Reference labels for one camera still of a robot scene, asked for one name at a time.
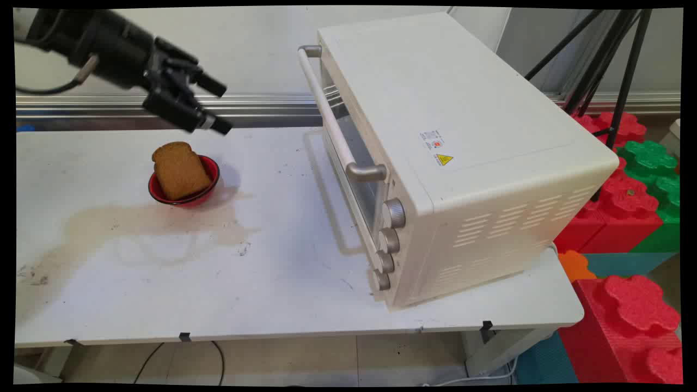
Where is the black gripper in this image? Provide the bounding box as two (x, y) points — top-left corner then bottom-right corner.
(26, 9), (233, 136)

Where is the brown bread slice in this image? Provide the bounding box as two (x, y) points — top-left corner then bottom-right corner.
(152, 142), (212, 201)

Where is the red bowl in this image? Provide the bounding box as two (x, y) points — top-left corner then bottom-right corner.
(148, 155), (221, 208)

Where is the white toaster oven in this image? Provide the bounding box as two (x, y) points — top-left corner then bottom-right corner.
(297, 12), (620, 312)

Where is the orange foam block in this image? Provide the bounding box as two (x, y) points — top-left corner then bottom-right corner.
(558, 249), (598, 283)

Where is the green foam block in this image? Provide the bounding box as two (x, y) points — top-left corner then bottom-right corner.
(617, 140), (681, 254)

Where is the large red foam block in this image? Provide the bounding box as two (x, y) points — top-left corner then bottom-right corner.
(558, 274), (683, 384)

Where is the aluminium rail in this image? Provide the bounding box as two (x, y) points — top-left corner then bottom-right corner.
(15, 94), (681, 121)

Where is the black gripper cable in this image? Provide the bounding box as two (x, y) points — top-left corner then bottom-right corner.
(15, 54), (100, 96)

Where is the black floor cable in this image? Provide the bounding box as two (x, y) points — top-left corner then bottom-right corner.
(133, 341), (225, 386)

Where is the white floor cable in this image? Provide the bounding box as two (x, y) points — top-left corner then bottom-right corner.
(422, 357), (518, 387)

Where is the black camera tripod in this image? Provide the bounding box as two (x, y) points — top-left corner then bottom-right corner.
(524, 9), (653, 203)

